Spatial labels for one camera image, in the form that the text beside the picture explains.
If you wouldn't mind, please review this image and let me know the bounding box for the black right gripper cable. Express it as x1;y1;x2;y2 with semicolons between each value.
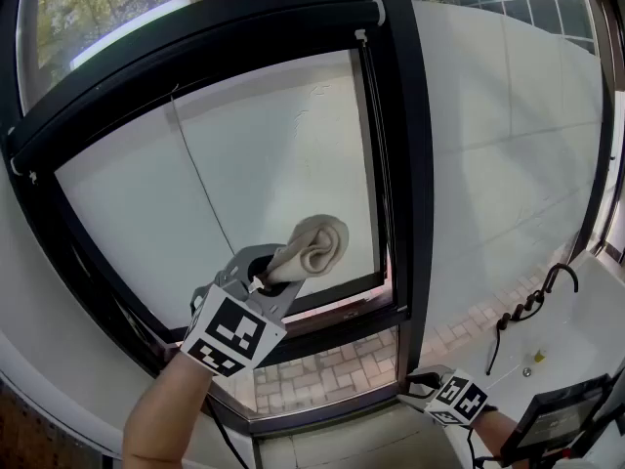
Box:
466;427;494;469

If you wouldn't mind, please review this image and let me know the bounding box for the white roller blind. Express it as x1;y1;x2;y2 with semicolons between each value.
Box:
53;49;388;331

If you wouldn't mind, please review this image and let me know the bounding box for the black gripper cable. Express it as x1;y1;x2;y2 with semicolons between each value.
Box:
466;427;494;469
204;396;253;469

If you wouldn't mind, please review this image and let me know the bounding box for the thin blind pull cord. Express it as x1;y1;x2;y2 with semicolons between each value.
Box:
168;83;238;258

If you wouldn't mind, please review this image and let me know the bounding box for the white washbasin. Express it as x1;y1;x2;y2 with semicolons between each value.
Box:
422;249;625;469

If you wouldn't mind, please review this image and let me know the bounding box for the person's right forearm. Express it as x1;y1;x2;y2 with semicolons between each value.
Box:
471;405;521;458

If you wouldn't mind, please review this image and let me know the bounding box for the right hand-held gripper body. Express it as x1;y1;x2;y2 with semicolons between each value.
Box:
423;368;489;429

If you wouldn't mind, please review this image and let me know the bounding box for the black tablet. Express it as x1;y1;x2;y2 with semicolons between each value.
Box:
497;372;614;466

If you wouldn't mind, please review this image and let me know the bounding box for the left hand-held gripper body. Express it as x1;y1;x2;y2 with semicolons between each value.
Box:
180;269;287;378

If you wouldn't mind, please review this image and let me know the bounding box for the black window frame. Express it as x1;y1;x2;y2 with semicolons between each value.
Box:
0;0;619;439

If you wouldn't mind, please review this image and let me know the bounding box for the person's left forearm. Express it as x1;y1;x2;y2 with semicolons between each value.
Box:
121;352;216;469

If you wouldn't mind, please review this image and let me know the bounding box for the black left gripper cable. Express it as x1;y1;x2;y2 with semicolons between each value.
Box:
204;396;253;469

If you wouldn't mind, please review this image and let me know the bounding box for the black hand shower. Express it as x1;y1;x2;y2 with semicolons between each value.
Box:
485;312;512;377

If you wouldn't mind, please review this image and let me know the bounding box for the black tablet stand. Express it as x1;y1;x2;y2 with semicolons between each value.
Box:
556;383;625;469

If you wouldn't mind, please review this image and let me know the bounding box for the black blind cassette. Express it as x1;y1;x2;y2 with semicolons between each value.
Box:
7;0;387;175

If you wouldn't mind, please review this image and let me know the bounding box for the beige cleaning cloth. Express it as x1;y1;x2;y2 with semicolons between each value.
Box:
266;214;351;285

